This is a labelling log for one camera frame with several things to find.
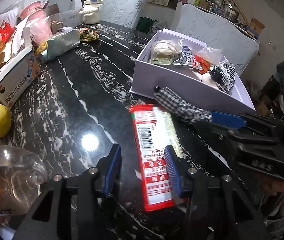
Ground cardboard box on counter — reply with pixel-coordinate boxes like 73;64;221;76
246;17;265;39

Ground white carton of bottles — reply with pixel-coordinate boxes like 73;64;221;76
45;0;83;28

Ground black white gingham cloth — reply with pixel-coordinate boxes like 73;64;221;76
154;86;213;124

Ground purple silver snack packet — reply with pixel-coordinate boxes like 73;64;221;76
172;46;199;68

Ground red snack packet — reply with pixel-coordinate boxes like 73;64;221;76
192;55;211;74

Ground silver foil bag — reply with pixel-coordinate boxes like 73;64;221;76
35;27;81;62

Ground white medicine box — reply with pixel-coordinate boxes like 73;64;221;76
0;46;40;109

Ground white astronaut jar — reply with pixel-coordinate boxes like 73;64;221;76
79;0;103;25

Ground lavender open gift box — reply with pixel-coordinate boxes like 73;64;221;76
130;29;255;114

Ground pink cup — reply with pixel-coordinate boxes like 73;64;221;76
19;0;53;46

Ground right blue leaf chair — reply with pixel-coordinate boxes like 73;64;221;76
176;4;260;76

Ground glass mug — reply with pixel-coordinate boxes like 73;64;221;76
0;145;47;216

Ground long red noodle packet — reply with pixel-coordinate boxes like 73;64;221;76
129;104;184;211

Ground clear bag yellow balls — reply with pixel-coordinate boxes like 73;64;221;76
196;47;223;66

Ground left blue leaf chair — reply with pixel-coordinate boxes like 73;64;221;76
102;0;147;29

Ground blue leaf chair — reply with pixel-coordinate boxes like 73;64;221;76
176;4;260;76
102;0;147;29

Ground gold candy wrapper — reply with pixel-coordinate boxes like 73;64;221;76
78;27;99;42

